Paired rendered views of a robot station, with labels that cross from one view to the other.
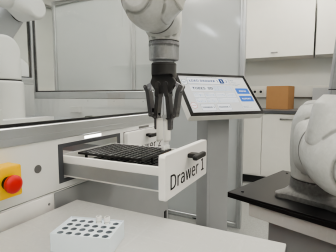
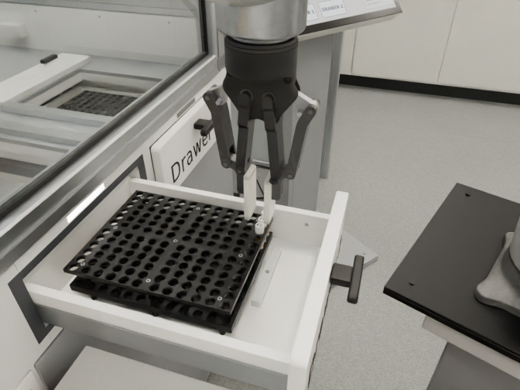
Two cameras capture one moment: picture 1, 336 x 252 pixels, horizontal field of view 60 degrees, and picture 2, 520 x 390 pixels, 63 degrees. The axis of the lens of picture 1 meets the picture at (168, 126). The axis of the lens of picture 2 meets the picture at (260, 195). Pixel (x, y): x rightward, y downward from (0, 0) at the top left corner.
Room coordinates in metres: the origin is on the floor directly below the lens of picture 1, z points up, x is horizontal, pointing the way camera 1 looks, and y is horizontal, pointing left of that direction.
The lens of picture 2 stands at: (0.45, 0.09, 1.29)
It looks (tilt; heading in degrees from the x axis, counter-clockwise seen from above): 36 degrees down; 351
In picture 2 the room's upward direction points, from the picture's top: straight up
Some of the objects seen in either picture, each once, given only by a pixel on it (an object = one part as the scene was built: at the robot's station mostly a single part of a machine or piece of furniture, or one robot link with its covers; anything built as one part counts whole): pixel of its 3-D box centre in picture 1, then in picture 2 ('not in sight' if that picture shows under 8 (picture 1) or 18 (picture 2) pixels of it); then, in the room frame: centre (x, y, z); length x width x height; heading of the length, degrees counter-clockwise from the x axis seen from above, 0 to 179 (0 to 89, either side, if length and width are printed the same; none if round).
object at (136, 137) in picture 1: (145, 141); (193, 137); (1.21, 0.09, 0.87); 0.29 x 0.02 x 0.11; 153
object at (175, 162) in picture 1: (186, 165); (321, 289); (0.79, -0.05, 0.87); 0.29 x 0.02 x 0.11; 153
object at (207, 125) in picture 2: (151, 134); (204, 124); (1.20, 0.07, 0.91); 0.07 x 0.04 x 0.01; 153
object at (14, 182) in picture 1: (11, 183); not in sight; (0.62, 0.34, 0.88); 0.04 x 0.03 x 0.04; 153
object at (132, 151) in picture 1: (126, 160); (178, 258); (0.88, 0.13, 0.87); 0.22 x 0.18 x 0.06; 63
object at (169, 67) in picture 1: (163, 77); (261, 76); (0.88, 0.01, 1.12); 0.08 x 0.07 x 0.09; 63
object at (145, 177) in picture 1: (123, 161); (172, 258); (0.88, 0.14, 0.86); 0.40 x 0.26 x 0.06; 63
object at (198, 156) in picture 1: (195, 155); (346, 275); (0.78, -0.07, 0.91); 0.07 x 0.04 x 0.01; 153
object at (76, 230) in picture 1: (88, 235); not in sight; (0.57, 0.16, 0.78); 0.12 x 0.08 x 0.04; 79
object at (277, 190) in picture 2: (173, 121); (284, 182); (0.87, -0.02, 0.99); 0.03 x 0.01 x 0.05; 63
